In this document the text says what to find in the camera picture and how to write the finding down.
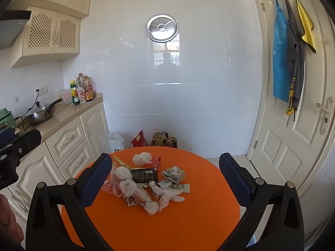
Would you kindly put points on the beige stone countertop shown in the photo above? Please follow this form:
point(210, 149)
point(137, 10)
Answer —
point(68, 111)

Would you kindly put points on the clear crumpled plastic film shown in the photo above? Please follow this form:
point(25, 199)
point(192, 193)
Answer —
point(171, 195)

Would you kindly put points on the white wall socket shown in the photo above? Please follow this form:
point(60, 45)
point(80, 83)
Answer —
point(41, 90)

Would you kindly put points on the grey range hood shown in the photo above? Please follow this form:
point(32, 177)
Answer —
point(10, 31)

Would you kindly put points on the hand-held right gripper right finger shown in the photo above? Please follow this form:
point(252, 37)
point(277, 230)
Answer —
point(234, 180)

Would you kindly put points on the green plastic bag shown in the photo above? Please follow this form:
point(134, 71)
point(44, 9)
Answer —
point(123, 163)

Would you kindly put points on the pink white plastic bag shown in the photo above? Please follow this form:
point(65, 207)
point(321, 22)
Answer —
point(111, 187)

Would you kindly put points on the round steel steamer plate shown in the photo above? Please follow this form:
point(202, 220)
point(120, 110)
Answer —
point(162, 28)

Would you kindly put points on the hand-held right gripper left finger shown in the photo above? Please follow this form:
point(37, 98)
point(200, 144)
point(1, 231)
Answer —
point(98, 177)

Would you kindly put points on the black snack packet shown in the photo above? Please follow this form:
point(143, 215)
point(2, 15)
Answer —
point(142, 175)

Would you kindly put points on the small white paper box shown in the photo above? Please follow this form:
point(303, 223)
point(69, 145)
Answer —
point(164, 183)

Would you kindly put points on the crumpled white plastic bag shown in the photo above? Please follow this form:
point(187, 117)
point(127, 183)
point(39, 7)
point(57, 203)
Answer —
point(152, 208)
point(123, 173)
point(141, 159)
point(128, 187)

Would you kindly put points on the clear plastic container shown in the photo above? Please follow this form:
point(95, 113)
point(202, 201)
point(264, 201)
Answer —
point(67, 96)

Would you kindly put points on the flat barcode wrapper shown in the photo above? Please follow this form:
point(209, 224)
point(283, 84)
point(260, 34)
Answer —
point(180, 187)

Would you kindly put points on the grey apron with yellow trim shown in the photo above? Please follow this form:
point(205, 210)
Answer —
point(297, 70)

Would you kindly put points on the small brown jar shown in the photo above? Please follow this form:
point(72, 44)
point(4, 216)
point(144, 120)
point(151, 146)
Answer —
point(169, 141)

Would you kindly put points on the brown cardboard box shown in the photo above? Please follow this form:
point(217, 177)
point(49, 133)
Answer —
point(174, 142)

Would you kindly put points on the red snack wrapper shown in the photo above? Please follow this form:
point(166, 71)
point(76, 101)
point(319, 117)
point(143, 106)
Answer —
point(156, 162)

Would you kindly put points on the person's left hand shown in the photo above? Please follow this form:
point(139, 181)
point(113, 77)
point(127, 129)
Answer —
point(7, 219)

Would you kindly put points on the cream lower cabinets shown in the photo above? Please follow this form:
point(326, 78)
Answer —
point(70, 141)

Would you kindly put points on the cluster of condiment bottles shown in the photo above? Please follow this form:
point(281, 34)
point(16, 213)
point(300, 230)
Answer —
point(82, 91)

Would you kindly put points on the red snack bag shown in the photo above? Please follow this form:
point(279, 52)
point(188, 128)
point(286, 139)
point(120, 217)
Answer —
point(138, 139)

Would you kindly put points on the yellow cleaning cloth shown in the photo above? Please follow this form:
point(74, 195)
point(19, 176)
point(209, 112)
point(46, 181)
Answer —
point(306, 23)

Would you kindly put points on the white printed milk carton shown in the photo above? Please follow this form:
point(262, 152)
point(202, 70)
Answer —
point(174, 175)

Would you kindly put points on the yellow cooking oil bottle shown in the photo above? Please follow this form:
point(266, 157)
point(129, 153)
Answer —
point(157, 139)

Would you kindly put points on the cream lattice door cabinet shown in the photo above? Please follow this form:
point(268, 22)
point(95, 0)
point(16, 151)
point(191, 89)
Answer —
point(49, 34)

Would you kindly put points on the white panel door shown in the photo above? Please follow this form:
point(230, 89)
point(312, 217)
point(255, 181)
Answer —
point(277, 146)

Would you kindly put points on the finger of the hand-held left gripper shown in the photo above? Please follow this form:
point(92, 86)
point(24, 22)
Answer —
point(26, 142)

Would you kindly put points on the blue apron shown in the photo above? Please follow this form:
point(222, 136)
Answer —
point(280, 57)

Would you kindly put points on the green kitchen appliance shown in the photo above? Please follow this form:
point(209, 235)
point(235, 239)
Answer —
point(6, 120)

